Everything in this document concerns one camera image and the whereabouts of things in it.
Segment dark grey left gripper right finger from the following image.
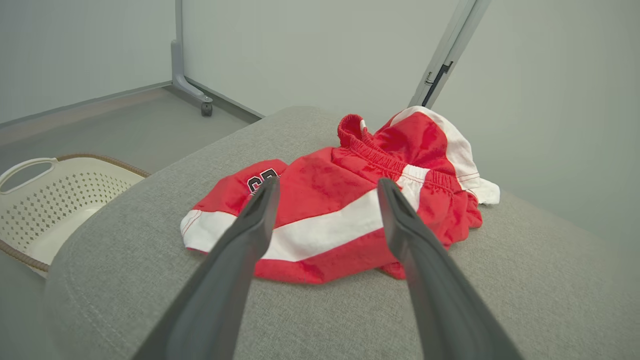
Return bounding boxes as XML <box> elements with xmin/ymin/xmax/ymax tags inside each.
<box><xmin>376</xmin><ymin>177</ymin><xmax>524</xmax><ymax>360</ymax></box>

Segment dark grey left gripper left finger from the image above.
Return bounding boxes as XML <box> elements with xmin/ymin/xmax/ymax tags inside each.
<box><xmin>132</xmin><ymin>176</ymin><xmax>281</xmax><ymax>360</ymax></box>

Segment red shorts with white stripe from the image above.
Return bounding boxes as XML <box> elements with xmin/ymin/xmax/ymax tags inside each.
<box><xmin>180</xmin><ymin>114</ymin><xmax>484</xmax><ymax>285</ymax></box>

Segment red white basketball jersey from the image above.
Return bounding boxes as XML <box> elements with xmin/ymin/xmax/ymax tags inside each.
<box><xmin>374</xmin><ymin>105</ymin><xmax>501</xmax><ymax>206</ymax></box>

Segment white perforated laundry basket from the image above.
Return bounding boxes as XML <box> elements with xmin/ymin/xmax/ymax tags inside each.
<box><xmin>0</xmin><ymin>153</ymin><xmax>151</xmax><ymax>279</ymax></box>

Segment grey partition stand with caster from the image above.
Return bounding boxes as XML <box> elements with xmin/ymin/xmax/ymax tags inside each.
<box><xmin>170</xmin><ymin>0</ymin><xmax>215</xmax><ymax>118</ymax></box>

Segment grey hinged partition post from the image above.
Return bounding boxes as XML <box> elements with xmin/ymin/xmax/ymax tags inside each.
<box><xmin>407</xmin><ymin>0</ymin><xmax>493</xmax><ymax>110</ymax></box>

